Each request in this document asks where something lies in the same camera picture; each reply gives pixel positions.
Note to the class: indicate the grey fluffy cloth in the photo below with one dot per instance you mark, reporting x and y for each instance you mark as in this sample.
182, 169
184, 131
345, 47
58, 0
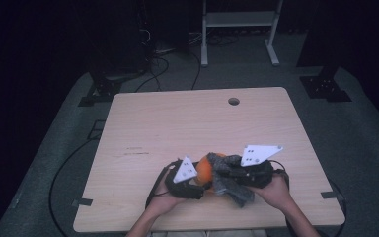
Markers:
230, 192

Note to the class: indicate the person's right hand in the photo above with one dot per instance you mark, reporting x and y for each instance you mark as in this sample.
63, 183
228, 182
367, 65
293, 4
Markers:
278, 194

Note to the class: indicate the grey tape strip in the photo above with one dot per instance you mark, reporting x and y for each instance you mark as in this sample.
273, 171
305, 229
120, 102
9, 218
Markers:
331, 195
83, 202

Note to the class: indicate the person's left hand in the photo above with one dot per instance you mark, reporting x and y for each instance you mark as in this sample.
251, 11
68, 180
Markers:
161, 199

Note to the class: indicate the orange plush toy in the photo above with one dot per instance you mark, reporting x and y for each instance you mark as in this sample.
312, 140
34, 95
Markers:
204, 173

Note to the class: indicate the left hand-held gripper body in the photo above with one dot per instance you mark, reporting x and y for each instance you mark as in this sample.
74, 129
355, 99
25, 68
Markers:
184, 191

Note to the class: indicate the black rectangular floor frame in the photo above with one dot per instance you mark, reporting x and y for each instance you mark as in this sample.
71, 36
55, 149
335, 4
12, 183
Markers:
93, 130

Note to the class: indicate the black stand base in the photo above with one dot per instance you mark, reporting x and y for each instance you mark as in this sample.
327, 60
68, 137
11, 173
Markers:
324, 87
103, 89

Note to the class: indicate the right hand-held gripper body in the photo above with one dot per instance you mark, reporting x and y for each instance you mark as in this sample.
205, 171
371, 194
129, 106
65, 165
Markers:
258, 176

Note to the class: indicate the white metal stand frame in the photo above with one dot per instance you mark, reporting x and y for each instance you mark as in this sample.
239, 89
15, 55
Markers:
240, 18

